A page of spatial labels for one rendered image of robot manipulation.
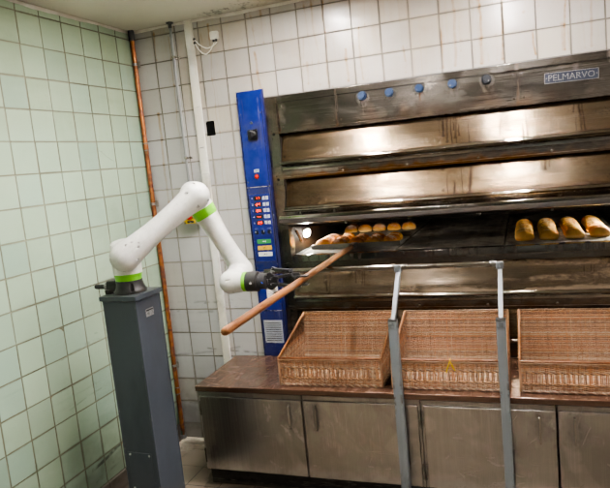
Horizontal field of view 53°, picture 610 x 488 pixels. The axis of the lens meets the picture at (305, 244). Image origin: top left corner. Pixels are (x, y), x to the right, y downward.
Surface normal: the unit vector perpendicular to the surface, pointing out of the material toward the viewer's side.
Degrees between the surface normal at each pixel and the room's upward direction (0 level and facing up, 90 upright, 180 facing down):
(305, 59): 90
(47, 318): 90
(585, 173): 70
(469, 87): 90
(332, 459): 90
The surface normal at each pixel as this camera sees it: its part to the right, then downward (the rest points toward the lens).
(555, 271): -0.34, -0.19
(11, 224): 0.94, -0.05
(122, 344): -0.37, 0.16
